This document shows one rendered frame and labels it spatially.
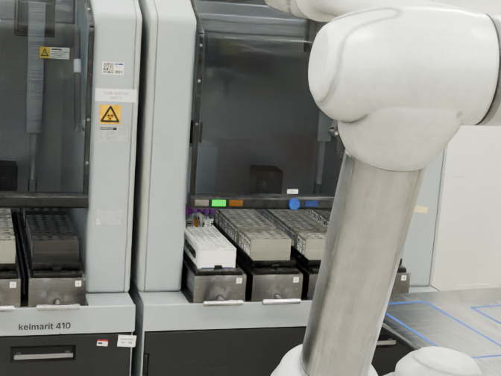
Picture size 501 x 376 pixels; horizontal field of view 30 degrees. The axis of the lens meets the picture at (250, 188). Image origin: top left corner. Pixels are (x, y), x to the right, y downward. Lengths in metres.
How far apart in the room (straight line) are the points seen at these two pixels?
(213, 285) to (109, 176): 0.38
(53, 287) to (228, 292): 0.44
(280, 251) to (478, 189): 1.67
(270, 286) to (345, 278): 1.20
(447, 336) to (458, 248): 1.99
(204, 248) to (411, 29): 1.42
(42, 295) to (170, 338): 0.34
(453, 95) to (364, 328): 0.37
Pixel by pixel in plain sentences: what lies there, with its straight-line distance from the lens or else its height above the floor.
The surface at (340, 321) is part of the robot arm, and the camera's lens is 1.25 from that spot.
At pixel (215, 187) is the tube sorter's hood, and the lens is 2.38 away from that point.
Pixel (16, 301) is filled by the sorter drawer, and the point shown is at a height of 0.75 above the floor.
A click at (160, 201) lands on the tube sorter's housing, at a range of 2.37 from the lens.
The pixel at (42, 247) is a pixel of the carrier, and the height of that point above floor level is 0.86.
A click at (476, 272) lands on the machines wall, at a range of 4.09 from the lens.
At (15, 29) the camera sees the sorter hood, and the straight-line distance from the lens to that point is 2.26.
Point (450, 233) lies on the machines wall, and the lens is 3.98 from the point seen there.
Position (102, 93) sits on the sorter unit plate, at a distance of 2.30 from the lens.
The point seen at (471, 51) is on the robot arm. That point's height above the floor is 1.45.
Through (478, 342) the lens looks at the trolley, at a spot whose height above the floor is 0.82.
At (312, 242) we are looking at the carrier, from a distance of 2.49.
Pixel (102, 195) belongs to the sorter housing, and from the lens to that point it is 2.34.
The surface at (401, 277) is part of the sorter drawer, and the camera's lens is 2.54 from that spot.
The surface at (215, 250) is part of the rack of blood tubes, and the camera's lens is 2.38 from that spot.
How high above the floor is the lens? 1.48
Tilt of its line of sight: 11 degrees down
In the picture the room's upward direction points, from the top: 4 degrees clockwise
